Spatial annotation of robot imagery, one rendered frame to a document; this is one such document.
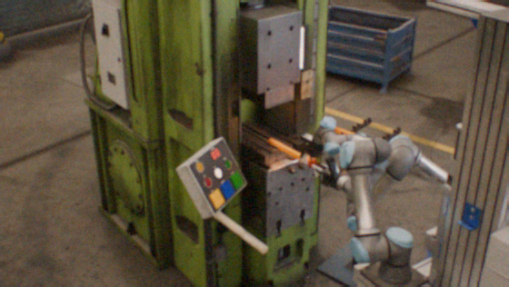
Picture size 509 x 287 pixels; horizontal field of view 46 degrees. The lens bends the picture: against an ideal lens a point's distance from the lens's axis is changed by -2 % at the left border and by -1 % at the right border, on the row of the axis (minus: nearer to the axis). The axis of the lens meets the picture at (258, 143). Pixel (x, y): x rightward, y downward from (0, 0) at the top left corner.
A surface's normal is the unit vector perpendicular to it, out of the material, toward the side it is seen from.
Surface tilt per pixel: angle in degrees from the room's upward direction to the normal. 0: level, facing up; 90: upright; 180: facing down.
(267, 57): 90
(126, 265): 0
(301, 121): 90
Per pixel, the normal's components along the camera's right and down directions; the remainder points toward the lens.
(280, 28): 0.62, 0.35
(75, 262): 0.00, -0.89
